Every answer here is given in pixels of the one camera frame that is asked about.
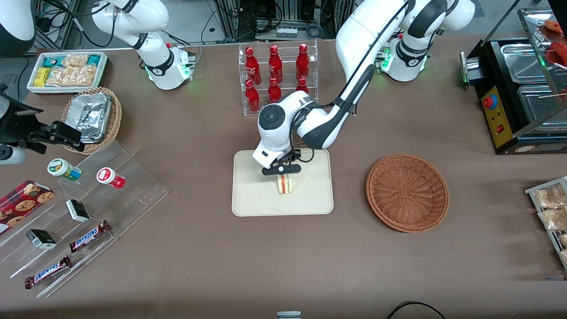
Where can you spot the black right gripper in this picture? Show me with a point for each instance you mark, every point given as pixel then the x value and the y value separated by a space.
pixel 27 133

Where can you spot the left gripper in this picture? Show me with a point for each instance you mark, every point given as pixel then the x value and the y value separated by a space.
pixel 297 152

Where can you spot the triangular sandwich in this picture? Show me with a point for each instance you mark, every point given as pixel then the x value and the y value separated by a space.
pixel 285 184

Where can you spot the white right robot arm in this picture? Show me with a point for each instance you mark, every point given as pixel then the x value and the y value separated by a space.
pixel 155 17

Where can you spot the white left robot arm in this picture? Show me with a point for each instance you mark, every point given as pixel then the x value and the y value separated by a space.
pixel 363 35

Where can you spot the cream rectangular serving tray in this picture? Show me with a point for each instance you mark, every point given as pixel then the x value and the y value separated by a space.
pixel 310 195

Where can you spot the light wicker basket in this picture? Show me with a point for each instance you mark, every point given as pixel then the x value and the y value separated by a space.
pixel 114 119

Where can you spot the round brown wicker basket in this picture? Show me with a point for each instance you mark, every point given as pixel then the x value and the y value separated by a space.
pixel 407 192

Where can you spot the green lidded yogurt cup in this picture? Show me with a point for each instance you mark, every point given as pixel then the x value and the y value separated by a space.
pixel 62 169

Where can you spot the aluminium foil container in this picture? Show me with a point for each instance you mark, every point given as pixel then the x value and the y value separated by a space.
pixel 91 115

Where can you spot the red lidded yogurt cup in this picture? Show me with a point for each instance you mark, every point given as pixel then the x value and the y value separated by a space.
pixel 109 177

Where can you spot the clear bag of crackers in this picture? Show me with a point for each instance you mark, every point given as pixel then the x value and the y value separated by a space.
pixel 71 76
pixel 75 60

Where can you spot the yellow snack packet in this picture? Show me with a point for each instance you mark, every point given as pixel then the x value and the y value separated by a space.
pixel 42 76

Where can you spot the small black carton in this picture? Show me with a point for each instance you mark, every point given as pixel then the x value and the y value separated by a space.
pixel 77 210
pixel 40 239

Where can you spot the white rectangular snack bin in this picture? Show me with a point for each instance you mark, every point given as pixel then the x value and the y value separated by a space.
pixel 101 71

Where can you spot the red soda bottle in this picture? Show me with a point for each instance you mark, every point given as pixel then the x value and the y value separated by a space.
pixel 274 91
pixel 252 64
pixel 303 62
pixel 275 64
pixel 302 85
pixel 252 97

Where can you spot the red chocolate chip cookie box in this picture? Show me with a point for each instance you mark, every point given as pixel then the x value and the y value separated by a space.
pixel 22 204

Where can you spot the teal snack packet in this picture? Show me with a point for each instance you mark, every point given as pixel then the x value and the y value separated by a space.
pixel 94 60
pixel 53 61

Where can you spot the clear acrylic stepped stand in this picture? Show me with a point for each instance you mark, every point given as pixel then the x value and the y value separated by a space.
pixel 133 190

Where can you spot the Snickers chocolate bar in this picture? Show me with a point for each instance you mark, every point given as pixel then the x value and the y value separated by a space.
pixel 88 236
pixel 47 272

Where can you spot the clear acrylic bottle rack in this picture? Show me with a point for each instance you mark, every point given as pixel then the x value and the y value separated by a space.
pixel 261 44

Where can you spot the white power strip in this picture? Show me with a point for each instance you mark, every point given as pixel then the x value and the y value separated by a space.
pixel 286 32

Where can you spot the small grey white device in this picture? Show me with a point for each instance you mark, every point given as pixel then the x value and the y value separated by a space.
pixel 289 315

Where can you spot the black food warmer machine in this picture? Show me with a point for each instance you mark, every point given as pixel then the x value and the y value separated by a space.
pixel 498 119

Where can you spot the stainless steel pan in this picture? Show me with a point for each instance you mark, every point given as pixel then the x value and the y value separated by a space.
pixel 540 106
pixel 522 64

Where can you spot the clear bag of pastries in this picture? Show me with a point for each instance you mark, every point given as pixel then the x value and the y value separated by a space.
pixel 549 197
pixel 553 218
pixel 563 240

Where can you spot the red sausage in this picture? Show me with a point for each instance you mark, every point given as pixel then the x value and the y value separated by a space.
pixel 559 48

